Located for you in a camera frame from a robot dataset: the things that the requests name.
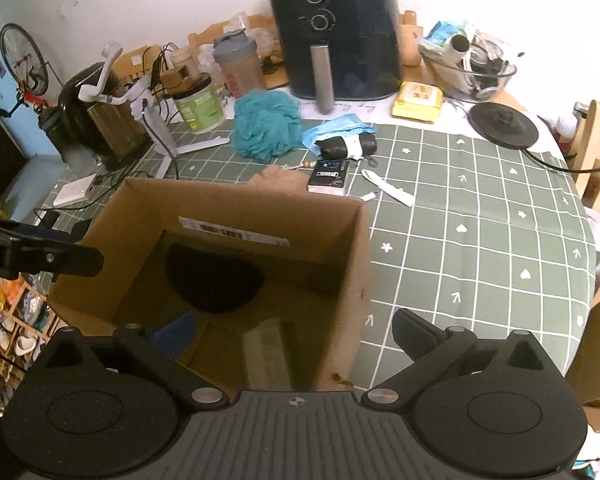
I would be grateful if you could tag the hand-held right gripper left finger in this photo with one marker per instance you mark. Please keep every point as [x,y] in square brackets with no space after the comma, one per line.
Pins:
[140,347]

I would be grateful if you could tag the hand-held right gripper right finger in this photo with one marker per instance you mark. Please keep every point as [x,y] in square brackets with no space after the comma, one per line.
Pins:
[410,332]

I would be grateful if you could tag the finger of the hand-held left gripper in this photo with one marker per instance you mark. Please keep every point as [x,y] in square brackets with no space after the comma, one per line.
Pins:
[65,260]

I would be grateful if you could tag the brown cardboard box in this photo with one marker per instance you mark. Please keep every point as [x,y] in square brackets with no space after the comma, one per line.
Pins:
[305,260]

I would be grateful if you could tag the small black box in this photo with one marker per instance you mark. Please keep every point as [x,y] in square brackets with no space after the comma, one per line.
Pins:
[328,177]

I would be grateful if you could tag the teal bath loofah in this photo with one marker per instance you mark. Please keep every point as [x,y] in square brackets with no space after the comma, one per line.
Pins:
[267,122]

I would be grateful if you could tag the dark blue item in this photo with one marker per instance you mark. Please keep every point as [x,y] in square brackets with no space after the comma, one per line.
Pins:
[177,335]

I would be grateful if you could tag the white flat box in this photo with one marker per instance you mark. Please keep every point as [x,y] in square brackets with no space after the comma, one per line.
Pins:
[74,190]

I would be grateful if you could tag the shoe rack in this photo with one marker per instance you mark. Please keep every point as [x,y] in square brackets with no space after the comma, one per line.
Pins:
[15,340]

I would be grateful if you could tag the black round item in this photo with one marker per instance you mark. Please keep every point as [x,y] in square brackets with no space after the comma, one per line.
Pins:
[215,280]

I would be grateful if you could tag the grey green sponge block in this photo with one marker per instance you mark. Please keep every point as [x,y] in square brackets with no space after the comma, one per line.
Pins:
[267,355]

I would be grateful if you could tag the green checked tablecloth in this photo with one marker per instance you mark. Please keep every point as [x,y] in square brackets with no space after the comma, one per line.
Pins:
[480,220]

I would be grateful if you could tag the dark wooden holder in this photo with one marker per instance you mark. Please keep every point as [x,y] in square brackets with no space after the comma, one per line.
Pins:
[120,127]

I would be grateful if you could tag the white phone stand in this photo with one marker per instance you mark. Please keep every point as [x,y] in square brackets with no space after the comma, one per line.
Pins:
[160,132]

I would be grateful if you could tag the open cardboard carton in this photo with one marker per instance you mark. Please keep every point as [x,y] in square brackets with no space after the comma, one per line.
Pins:
[592,350]

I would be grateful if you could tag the bicycle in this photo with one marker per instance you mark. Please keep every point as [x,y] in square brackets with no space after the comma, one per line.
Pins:
[22,60]

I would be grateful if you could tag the black rolled cloth white band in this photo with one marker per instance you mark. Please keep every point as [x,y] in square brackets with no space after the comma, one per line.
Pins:
[337,146]

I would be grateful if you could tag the green label jar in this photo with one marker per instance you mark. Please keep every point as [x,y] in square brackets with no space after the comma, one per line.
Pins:
[200,107]

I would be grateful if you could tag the blue wipes packet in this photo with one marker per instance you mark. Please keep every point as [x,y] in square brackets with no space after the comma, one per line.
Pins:
[337,124]

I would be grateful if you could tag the black kettle base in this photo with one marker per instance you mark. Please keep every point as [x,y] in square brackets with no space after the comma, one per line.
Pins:
[502,122]

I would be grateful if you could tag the yellow wipes packet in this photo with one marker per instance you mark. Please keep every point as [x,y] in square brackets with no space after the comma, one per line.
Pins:
[419,101]

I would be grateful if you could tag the glass bowl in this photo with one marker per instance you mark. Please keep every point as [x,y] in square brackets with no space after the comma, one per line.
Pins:
[480,85]

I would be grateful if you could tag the grey lid shaker bottle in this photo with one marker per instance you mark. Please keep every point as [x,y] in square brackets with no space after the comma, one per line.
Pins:
[240,70]

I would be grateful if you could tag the teal white packet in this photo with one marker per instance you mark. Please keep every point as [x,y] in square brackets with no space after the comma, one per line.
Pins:
[442,32]

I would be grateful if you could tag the black air fryer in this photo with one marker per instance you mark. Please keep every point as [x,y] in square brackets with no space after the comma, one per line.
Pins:
[350,30]

